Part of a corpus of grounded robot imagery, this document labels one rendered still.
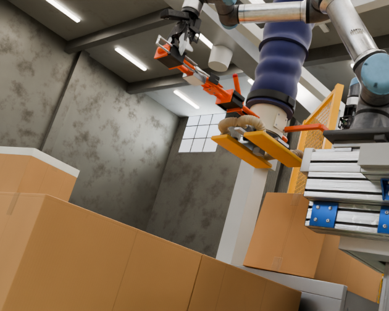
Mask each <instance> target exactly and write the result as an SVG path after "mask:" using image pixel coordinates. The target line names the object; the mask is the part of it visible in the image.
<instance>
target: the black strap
mask: <svg viewBox="0 0 389 311"><path fill-rule="evenodd" d="M256 97H267V98H271V99H276V100H278V101H281V102H283V103H285V104H286V105H288V106H289V107H290V108H291V109H292V111H293V114H294V112H295V107H296V104H295V100H294V99H293V98H292V97H291V96H288V95H286V94H285V93H282V92H279V91H276V90H272V89H255V90H253V91H251V92H249V93H248V95H247V98H246V103H247V102H248V101H249V100H250V99H253V98H256Z"/></svg>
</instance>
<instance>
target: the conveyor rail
mask: <svg viewBox="0 0 389 311"><path fill-rule="evenodd" d="M343 311H379V304H378V303H376V302H373V301H370V300H368V299H366V298H364V297H361V296H359V295H357V294H355V293H353V292H350V291H347V292H346V299H345V306H344V310H343Z"/></svg>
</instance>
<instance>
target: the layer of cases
mask: <svg viewBox="0 0 389 311"><path fill-rule="evenodd" d="M301 294H302V292H301V291H298V290H295V289H293V288H290V287H288V286H285V285H282V284H280V283H277V282H274V281H272V280H269V279H267V278H264V277H262V276H259V275H256V274H254V273H251V272H248V271H246V270H243V269H241V268H238V267H235V266H233V265H230V264H228V263H225V262H223V261H220V260H217V259H215V258H212V257H209V256H207V255H204V254H202V253H199V252H196V251H194V250H191V249H189V248H186V247H183V246H181V245H178V244H175V243H173V242H170V241H168V240H166V239H162V238H160V237H158V236H155V235H153V234H149V233H147V232H145V231H141V230H139V229H137V228H134V227H132V226H129V225H126V224H124V223H121V222H118V221H116V220H113V219H111V218H108V217H105V216H103V215H100V214H97V213H95V212H92V211H90V210H87V209H84V208H82V207H79V206H77V205H74V204H71V203H69V202H66V201H63V200H61V199H58V198H56V197H53V196H50V195H48V194H35V193H8V192H0V311H298V309H299V303H300V300H301Z"/></svg>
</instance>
